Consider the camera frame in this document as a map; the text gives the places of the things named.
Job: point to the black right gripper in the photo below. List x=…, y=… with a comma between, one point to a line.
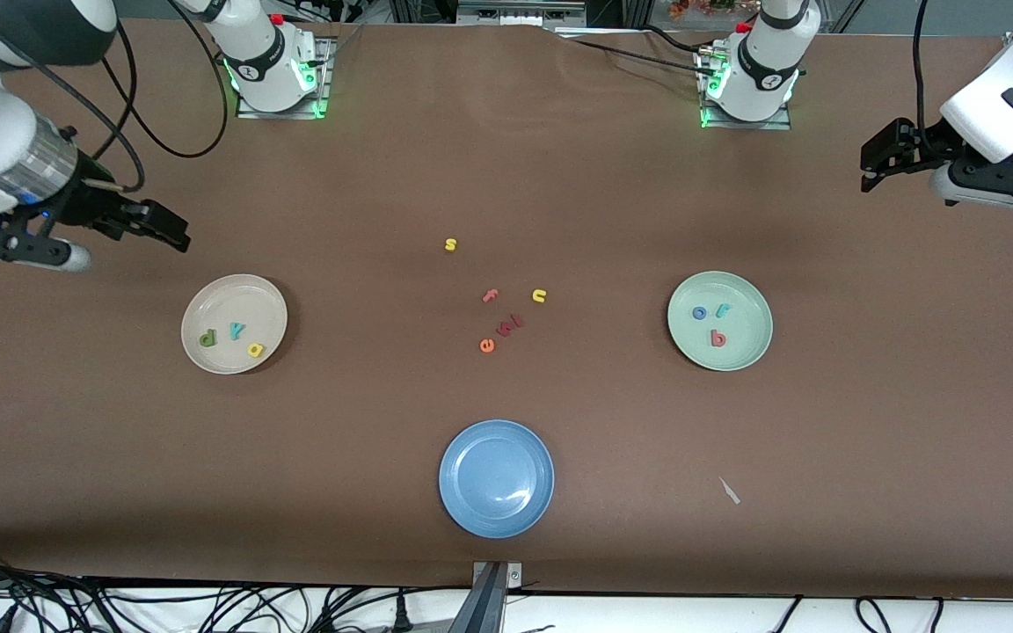
x=91, y=205

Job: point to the white paper scrap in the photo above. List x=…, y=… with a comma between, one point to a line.
x=729, y=491

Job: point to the light green plate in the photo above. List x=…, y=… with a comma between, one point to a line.
x=739, y=343

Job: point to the brown table cover sheet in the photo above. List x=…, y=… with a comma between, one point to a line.
x=867, y=422

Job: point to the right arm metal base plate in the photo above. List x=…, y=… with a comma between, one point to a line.
x=282, y=114

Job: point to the green letter g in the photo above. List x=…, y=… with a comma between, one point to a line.
x=212, y=337

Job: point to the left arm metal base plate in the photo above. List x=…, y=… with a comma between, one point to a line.
x=748, y=126

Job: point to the teal letter y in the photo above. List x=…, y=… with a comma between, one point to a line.
x=236, y=331

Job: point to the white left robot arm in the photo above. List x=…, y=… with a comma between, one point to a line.
x=999, y=105

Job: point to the small metal edge bracket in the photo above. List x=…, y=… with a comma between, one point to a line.
x=513, y=576

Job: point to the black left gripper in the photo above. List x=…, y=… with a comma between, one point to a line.
x=927, y=141

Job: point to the grey metal frame beam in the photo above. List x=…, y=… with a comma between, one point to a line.
x=480, y=607

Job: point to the grey power strip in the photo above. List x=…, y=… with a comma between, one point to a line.
x=520, y=13

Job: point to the red letter b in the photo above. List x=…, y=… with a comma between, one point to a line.
x=713, y=338

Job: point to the blue plate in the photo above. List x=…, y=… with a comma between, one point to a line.
x=496, y=478

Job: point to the beige brown plate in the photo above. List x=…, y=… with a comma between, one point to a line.
x=234, y=303

